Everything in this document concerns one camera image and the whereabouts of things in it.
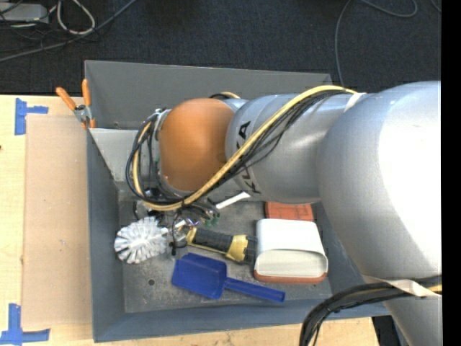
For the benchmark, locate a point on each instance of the red-brown flat block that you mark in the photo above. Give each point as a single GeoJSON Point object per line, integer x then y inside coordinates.
{"type": "Point", "coordinates": [288, 211]}

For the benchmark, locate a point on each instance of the blue plastic scoop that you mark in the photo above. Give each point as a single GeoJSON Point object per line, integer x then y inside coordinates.
{"type": "Point", "coordinates": [201, 274]}

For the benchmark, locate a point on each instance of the black and yellow flashlight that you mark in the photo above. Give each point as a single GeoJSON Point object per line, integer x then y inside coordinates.
{"type": "Point", "coordinates": [216, 241]}

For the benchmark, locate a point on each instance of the grey metal bin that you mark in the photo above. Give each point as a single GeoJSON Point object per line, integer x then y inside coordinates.
{"type": "Point", "coordinates": [108, 265]}

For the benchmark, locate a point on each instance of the brown cardboard board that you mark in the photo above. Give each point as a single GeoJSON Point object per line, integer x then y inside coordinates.
{"type": "Point", "coordinates": [54, 211]}

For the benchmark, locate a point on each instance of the white box with brown base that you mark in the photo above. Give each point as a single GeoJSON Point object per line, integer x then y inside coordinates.
{"type": "Point", "coordinates": [288, 251]}

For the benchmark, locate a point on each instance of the white bristle brush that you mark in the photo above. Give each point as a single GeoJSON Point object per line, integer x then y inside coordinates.
{"type": "Point", "coordinates": [142, 240]}

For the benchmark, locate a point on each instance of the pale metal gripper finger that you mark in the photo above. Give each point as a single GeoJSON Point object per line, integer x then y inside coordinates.
{"type": "Point", "coordinates": [180, 237]}

